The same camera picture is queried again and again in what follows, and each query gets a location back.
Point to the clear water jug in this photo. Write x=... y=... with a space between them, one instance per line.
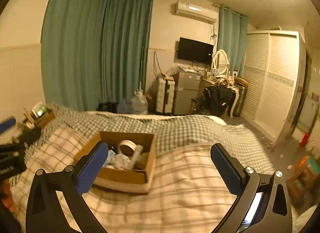
x=140 y=103

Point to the red bottle on floor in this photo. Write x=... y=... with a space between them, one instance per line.
x=304 y=140

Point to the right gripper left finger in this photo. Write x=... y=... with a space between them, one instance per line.
x=44 y=212

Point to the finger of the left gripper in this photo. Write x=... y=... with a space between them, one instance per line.
x=29 y=136
x=7 y=124

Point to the oval white vanity mirror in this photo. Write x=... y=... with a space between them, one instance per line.
x=220 y=63

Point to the smartphone with lit screen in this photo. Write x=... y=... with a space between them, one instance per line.
x=251 y=212

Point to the silver mini fridge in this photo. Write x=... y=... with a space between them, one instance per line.
x=186 y=88

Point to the wall mounted black television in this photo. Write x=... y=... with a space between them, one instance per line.
x=195 y=51

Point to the white air conditioner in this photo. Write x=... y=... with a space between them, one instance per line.
x=196 y=12

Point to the green curtain large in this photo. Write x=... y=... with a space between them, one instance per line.
x=94 y=51

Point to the white tape roll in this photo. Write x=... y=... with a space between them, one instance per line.
x=126 y=147

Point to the white suitcase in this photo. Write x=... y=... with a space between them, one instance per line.
x=165 y=94

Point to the green checkered bedsheet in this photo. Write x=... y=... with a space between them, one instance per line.
x=170 y=133

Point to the black jacket on chair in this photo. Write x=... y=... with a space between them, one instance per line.
x=214 y=101

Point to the green white book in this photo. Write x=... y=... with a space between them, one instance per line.
x=39 y=109

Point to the small cardboard box with items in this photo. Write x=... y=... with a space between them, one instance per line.
x=30 y=121

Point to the plaid beige blanket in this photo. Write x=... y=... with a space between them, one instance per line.
x=187 y=194

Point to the open cardboard box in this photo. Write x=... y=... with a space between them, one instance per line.
x=137 y=180

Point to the white socks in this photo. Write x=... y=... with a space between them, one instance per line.
x=122 y=161

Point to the white sliding wardrobe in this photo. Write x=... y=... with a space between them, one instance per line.
x=272 y=67

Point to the person's left hand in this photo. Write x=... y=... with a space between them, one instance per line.
x=6 y=196

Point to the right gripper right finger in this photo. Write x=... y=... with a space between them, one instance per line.
x=274 y=212

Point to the green curtain by window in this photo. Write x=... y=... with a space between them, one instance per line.
x=232 y=37

